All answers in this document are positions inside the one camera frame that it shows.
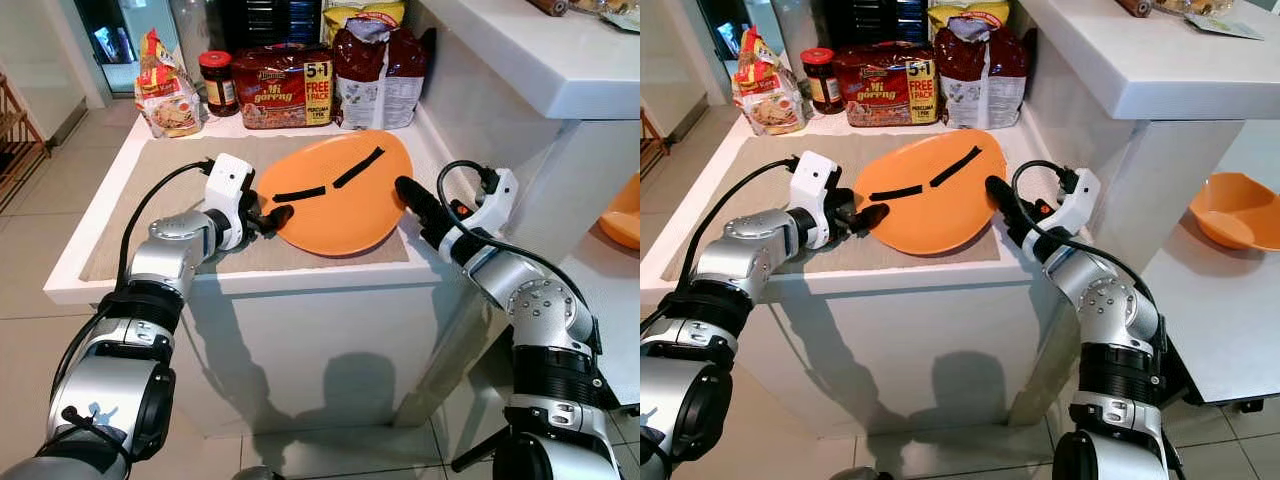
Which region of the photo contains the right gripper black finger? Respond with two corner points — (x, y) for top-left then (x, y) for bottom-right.
(402, 177), (451, 229)
(985, 180), (1028, 241)
(395, 180), (441, 241)
(991, 177), (1037, 229)

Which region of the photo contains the orange plastic plate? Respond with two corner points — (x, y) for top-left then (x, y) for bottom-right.
(853, 128), (1008, 257)
(257, 129), (414, 258)

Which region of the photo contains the long black strip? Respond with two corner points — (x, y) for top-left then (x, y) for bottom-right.
(333, 147), (386, 190)
(929, 146), (983, 189)

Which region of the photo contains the beige table mat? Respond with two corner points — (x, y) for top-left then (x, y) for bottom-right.
(662, 130), (1002, 283)
(80, 130), (412, 283)

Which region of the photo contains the white kitchen island counter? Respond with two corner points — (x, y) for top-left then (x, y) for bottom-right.
(45, 0), (641, 441)
(640, 0), (1246, 441)

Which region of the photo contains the red instant noodle multipack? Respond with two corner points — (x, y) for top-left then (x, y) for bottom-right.
(232, 44), (335, 130)
(835, 42), (941, 128)

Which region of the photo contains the red lidded sauce jar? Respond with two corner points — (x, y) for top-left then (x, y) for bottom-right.
(198, 50), (239, 118)
(800, 47), (844, 114)

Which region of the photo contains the dark red clear food bag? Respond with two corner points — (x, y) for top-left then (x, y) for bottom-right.
(332, 17), (436, 131)
(935, 17), (1036, 131)

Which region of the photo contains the red yellow snack bag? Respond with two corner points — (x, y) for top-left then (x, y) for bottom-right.
(732, 27), (807, 137)
(135, 28), (203, 139)

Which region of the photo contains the orange plastic bowl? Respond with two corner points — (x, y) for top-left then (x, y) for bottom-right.
(1188, 172), (1280, 252)
(598, 172), (641, 251)

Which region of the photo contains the black appliance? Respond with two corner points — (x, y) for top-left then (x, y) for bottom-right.
(822, 0), (931, 49)
(220, 0), (326, 51)

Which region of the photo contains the yellow food bag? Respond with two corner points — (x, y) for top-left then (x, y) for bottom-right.
(322, 0), (406, 41)
(927, 0), (1011, 39)

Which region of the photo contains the white side table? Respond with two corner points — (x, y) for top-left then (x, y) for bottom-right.
(1140, 215), (1280, 413)

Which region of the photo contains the wooden rack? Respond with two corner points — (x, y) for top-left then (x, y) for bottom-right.
(0, 75), (51, 211)
(640, 110), (673, 179)

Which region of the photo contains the clear printed plastic bag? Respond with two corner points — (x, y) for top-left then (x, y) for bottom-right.
(1155, 0), (1266, 41)
(570, 0), (641, 33)

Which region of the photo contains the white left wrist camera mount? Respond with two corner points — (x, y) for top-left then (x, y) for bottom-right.
(204, 153), (257, 251)
(790, 152), (838, 249)

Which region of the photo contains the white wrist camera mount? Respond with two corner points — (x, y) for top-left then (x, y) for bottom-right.
(204, 153), (257, 251)
(1045, 168), (1102, 237)
(790, 152), (838, 249)
(468, 168), (520, 237)

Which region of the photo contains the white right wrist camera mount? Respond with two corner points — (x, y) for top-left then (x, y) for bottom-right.
(468, 168), (520, 237)
(1045, 168), (1102, 237)

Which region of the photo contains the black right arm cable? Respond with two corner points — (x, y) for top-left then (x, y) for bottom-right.
(437, 159), (603, 343)
(1012, 158), (1167, 343)

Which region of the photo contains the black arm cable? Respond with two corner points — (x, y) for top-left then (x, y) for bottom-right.
(640, 155), (801, 336)
(50, 157), (217, 401)
(1012, 158), (1167, 343)
(437, 159), (603, 343)

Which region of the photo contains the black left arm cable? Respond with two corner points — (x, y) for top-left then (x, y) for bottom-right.
(640, 155), (801, 336)
(50, 157), (217, 401)

